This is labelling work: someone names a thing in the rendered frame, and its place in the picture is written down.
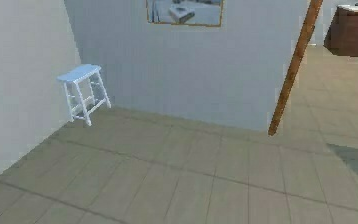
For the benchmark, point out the white stool with blue seat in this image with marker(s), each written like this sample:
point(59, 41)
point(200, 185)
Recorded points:
point(78, 73)

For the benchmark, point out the dark brown wooden cabinet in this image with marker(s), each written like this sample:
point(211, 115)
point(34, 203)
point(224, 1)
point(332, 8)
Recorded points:
point(352, 31)

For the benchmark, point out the framed picture with gold frame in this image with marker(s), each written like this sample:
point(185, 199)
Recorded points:
point(187, 13)

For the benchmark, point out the brown wooden door frame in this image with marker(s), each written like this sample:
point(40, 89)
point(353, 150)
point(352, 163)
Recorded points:
point(295, 63)

